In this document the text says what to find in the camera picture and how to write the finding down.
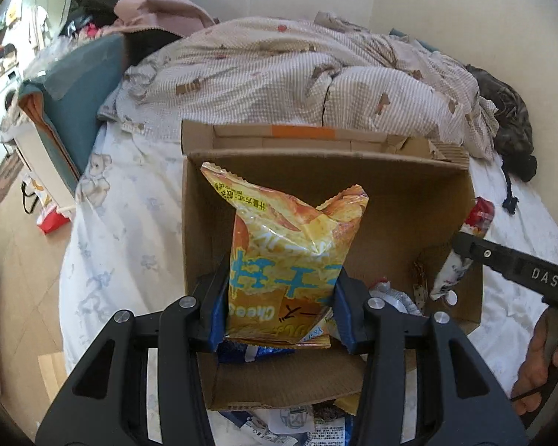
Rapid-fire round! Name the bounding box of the beige checkered quilt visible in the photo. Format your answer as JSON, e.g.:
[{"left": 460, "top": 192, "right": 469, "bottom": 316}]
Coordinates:
[{"left": 99, "top": 16, "right": 499, "bottom": 159}]

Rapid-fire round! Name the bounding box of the pink cloth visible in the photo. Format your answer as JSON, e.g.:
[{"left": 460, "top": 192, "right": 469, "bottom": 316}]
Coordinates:
[{"left": 97, "top": 0, "right": 215, "bottom": 37}]

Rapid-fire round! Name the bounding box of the white teddy print bedsheet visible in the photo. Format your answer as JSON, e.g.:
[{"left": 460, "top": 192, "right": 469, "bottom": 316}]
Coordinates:
[{"left": 59, "top": 123, "right": 558, "bottom": 394}]

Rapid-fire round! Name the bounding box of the floor rug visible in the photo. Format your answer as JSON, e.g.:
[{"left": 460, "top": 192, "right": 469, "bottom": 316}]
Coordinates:
[{"left": 0, "top": 152, "right": 23, "bottom": 203}]

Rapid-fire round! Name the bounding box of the brown cardboard box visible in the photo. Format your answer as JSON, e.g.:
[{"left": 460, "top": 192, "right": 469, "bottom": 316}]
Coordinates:
[{"left": 181, "top": 120, "right": 475, "bottom": 411}]

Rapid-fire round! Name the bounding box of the red white shopping bag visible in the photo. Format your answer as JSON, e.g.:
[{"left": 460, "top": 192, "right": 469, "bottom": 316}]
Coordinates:
[{"left": 21, "top": 171, "right": 70, "bottom": 235}]

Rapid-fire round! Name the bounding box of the teal orange cushion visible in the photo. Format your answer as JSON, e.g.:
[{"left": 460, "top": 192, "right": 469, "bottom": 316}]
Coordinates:
[{"left": 18, "top": 34, "right": 128, "bottom": 186}]

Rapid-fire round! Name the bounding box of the person's right hand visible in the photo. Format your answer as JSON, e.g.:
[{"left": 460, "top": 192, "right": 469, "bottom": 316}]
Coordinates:
[{"left": 511, "top": 309, "right": 558, "bottom": 398}]

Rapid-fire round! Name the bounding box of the red white tall snack packet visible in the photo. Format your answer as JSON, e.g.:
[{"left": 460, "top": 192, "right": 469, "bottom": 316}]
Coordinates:
[{"left": 429, "top": 196, "right": 495, "bottom": 301}]

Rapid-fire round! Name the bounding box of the dark patterned garment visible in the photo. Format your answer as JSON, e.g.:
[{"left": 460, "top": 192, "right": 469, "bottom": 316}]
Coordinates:
[{"left": 466, "top": 65, "right": 537, "bottom": 214}]

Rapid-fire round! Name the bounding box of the white washing machine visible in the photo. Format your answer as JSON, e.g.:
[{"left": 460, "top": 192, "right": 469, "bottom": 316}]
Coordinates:
[{"left": 0, "top": 65, "right": 23, "bottom": 126}]

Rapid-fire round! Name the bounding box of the silver red snack bag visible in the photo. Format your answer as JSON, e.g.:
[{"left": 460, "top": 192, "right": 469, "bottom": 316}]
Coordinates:
[{"left": 369, "top": 278, "right": 422, "bottom": 316}]

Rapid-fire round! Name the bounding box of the yellow cheese chips bag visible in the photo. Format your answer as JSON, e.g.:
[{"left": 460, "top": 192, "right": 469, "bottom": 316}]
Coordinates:
[{"left": 200, "top": 162, "right": 369, "bottom": 348}]

